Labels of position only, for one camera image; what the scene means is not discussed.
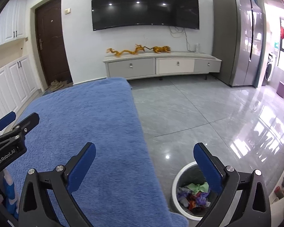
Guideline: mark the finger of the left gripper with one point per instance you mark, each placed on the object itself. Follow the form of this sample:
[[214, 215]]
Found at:
[[7, 119]]

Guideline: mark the washing machine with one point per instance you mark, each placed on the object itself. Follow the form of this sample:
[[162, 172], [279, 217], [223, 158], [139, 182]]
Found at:
[[269, 69]]

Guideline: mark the golden tiger figurine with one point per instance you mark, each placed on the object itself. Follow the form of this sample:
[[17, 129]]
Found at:
[[157, 49]]

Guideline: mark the beige slippers at door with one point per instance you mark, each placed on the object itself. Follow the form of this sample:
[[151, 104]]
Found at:
[[56, 85]]

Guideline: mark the dark brown entry door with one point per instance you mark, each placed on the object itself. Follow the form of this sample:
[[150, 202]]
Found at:
[[50, 41]]

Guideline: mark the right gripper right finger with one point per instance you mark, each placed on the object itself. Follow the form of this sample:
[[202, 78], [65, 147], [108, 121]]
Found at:
[[253, 208]]

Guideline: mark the blue fluffy blanket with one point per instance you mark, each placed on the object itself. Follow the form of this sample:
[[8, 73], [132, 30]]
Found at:
[[121, 187]]

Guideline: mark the red orange snack bag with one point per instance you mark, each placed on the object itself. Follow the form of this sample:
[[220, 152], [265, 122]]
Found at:
[[193, 206]]

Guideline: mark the white bottle on cabinet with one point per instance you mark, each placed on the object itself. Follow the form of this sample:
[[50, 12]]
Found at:
[[197, 48]]

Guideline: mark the black wall television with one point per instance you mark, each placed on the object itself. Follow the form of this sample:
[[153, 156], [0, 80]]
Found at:
[[120, 13]]

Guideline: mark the grey steel refrigerator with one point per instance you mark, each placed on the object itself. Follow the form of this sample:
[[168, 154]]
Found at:
[[237, 40]]

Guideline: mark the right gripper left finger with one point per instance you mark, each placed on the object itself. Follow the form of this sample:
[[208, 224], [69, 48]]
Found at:
[[35, 205]]

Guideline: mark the white grey TV cabinet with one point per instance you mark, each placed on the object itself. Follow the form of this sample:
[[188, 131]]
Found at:
[[146, 65]]

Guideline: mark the purple stool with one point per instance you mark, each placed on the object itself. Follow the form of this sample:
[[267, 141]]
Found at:
[[280, 89]]

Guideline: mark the purple wrapper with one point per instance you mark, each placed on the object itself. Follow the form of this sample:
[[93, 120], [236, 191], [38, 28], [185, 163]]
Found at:
[[183, 192], [202, 199]]

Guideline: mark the white upper wall cabinets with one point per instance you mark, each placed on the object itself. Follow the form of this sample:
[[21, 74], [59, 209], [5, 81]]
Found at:
[[12, 21]]

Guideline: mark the golden dragon figurine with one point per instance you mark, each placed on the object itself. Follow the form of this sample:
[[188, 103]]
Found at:
[[116, 53]]

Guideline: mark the beige light switch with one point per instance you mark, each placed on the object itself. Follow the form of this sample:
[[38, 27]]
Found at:
[[67, 11]]

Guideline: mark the white rim trash bin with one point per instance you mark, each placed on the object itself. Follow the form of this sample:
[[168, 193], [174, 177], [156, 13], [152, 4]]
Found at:
[[191, 194]]

